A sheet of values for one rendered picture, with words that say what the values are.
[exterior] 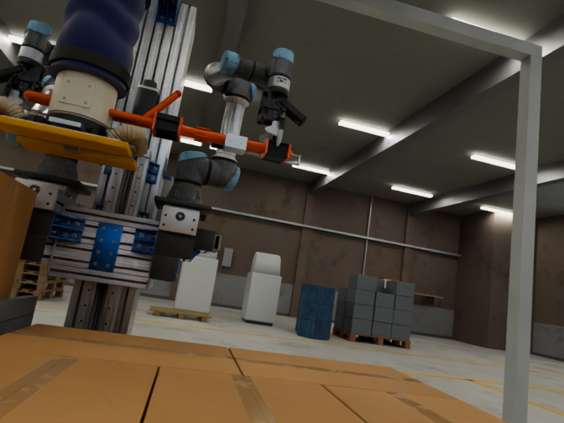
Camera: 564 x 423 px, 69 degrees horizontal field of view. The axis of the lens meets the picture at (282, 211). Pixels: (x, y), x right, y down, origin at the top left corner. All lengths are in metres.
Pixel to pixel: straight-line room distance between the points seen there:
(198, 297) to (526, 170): 6.15
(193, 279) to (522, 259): 6.00
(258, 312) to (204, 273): 1.30
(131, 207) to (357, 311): 6.55
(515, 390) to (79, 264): 3.21
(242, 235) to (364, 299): 4.88
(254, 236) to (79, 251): 10.23
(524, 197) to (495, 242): 9.54
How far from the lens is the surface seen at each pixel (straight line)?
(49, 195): 1.63
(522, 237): 3.87
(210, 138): 1.33
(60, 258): 1.74
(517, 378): 3.84
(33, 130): 1.26
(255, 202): 11.92
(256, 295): 8.22
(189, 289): 8.27
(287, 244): 11.99
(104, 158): 1.39
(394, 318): 8.35
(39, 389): 0.83
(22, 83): 1.73
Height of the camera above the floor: 0.76
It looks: 10 degrees up
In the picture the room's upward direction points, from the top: 9 degrees clockwise
